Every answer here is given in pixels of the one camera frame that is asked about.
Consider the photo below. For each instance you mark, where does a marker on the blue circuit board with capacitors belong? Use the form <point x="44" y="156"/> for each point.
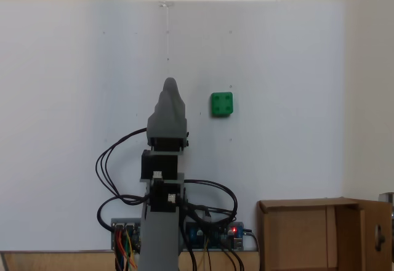
<point x="221" y="237"/>

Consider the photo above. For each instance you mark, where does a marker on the white paper sheet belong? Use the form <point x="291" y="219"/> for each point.
<point x="61" y="129"/>

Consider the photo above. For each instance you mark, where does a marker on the green die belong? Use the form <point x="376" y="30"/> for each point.
<point x="222" y="104"/>

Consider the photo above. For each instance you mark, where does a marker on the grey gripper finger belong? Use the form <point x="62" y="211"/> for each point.
<point x="164" y="101"/>
<point x="180" y="106"/>

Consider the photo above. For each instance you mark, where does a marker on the brown cardboard box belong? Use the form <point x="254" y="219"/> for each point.
<point x="295" y="237"/>

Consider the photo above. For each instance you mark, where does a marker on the grey board mounting plate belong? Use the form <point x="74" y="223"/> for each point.
<point x="113" y="221"/>

